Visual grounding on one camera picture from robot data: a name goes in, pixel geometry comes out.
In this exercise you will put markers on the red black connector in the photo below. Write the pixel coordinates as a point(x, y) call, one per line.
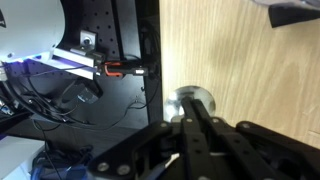
point(113, 70)

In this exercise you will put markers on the round silver filter disc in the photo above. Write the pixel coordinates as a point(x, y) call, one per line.
point(173, 103)

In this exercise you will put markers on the black adapter box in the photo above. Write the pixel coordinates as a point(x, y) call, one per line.
point(83, 95)

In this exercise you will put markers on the black perforated metal frame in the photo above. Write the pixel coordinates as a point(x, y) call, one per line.
point(130, 33)

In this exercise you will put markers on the white box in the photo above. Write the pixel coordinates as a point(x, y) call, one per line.
point(16, 156)

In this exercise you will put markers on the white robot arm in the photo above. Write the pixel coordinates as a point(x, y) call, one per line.
point(30, 26)

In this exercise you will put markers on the silver aluminium mounting rail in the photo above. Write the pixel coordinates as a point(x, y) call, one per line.
point(71, 58)

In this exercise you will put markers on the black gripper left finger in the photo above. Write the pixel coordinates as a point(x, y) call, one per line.
point(160, 150)

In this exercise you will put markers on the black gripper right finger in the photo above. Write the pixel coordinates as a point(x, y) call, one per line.
point(260, 153)

